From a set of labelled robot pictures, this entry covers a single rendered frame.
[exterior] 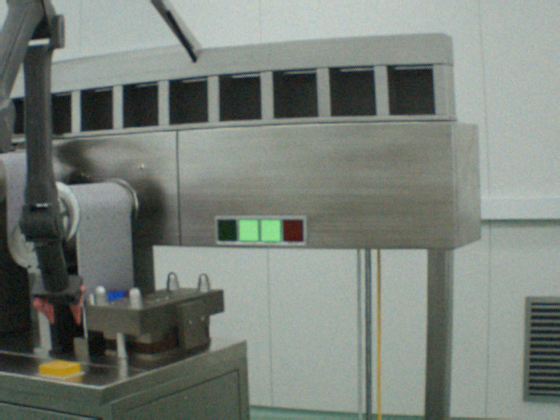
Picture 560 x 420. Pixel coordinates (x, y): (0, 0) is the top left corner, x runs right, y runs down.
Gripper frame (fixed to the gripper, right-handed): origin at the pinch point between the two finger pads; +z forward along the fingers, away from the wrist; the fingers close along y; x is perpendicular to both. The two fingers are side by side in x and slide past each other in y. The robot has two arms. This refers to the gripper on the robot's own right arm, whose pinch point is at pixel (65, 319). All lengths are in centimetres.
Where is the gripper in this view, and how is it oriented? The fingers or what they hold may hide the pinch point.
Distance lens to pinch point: 208.1
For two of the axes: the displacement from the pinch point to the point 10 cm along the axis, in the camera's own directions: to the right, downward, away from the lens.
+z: 0.7, 8.4, 5.4
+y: -10.0, 0.3, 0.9
